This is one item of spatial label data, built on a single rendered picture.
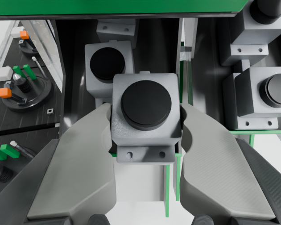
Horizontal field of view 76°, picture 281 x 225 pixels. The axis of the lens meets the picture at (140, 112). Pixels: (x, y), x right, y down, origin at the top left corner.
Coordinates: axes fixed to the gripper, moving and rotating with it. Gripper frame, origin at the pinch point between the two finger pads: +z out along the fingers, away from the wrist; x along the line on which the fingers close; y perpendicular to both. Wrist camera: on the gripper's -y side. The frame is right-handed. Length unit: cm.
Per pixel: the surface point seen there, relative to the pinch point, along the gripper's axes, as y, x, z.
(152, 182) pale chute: 23.7, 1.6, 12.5
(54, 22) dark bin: -4.8, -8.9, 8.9
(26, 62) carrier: 11, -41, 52
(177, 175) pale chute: 20.3, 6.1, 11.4
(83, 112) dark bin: 4.9, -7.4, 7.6
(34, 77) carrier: 12, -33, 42
